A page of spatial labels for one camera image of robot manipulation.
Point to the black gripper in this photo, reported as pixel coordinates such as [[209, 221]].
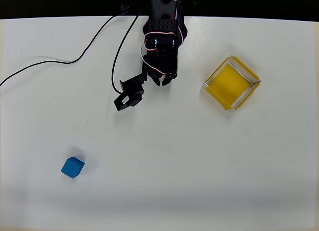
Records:
[[159, 72]]

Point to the blue cube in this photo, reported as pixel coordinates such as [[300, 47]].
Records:
[[72, 167]]

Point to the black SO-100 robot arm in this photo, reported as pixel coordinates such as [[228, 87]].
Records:
[[162, 19]]

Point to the yellow open box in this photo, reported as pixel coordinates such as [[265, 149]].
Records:
[[231, 82]]

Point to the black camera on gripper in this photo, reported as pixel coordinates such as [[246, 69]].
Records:
[[129, 93]]

